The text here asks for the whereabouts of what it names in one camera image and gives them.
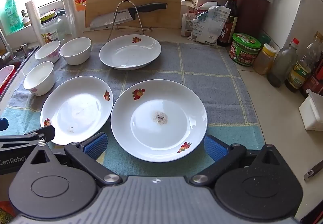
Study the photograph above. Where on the small green container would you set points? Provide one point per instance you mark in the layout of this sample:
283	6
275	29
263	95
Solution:
264	40

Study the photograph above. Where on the dark soy sauce bottle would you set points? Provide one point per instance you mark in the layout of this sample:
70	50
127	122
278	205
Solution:
231	30

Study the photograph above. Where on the steel faucet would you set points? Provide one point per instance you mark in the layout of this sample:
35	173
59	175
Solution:
5	56

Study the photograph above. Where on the stack of clear plastic cups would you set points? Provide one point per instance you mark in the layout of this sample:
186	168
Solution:
68	4

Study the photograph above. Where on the white printed bag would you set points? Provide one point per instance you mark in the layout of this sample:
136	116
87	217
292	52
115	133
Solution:
212	25

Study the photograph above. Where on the grey checked cloth mat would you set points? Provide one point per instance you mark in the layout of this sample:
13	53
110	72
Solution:
207	88

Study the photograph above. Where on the dark red knife block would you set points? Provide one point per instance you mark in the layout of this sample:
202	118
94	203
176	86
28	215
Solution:
252	14

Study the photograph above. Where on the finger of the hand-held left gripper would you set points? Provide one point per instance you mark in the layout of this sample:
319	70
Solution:
37	135
3	124

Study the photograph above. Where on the green dish soap bottle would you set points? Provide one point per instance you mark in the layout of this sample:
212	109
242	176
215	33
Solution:
11	14

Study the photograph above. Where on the red and white bag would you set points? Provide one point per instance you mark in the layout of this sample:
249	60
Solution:
187	25

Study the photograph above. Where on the pink basin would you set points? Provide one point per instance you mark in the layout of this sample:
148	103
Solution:
6	77

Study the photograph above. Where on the white plastic box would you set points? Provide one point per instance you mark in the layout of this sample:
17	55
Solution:
311	113

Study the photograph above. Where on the glass jar green lid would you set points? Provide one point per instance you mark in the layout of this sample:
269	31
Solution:
51	30

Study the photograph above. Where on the green lidded tub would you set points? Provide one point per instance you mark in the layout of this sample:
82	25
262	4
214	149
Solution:
244	50

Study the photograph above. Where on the metal binder clip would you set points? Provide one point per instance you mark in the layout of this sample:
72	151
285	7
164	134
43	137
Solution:
192	7

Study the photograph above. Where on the oil bottle yellow label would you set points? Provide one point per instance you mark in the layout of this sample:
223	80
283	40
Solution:
301	72

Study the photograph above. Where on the jar with yellow lid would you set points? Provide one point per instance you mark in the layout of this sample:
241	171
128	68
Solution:
263	61

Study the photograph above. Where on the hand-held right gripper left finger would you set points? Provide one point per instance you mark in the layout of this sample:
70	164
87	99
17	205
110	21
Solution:
95	145

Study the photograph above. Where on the white bowl pink floral print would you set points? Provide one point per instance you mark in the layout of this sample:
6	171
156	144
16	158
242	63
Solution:
39	80
48	51

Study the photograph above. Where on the plain white bowl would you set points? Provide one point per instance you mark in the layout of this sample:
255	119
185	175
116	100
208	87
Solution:
75	52

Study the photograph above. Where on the clear bottle red cap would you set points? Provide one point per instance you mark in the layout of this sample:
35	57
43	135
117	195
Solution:
281	65

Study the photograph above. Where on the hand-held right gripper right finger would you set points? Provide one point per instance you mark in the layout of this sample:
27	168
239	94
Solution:
214	148

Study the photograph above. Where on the bottle with red label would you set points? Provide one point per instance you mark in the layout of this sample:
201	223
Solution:
314	82

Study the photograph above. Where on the small potted plant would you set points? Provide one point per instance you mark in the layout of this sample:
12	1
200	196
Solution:
25	18

